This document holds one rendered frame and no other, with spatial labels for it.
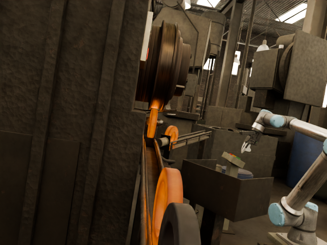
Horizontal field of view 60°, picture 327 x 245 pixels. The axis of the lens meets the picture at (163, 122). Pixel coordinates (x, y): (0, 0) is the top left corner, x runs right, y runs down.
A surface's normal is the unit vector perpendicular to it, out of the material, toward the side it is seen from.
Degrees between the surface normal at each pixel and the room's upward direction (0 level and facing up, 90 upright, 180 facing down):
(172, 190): 47
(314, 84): 90
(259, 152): 90
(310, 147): 90
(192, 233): 37
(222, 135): 90
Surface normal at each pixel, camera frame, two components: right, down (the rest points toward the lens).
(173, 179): 0.20, -0.82
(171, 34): 0.17, -0.52
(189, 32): -0.14, 0.03
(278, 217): -0.96, -0.04
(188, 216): 0.19, -0.92
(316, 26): 0.09, 0.07
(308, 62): 0.42, 0.11
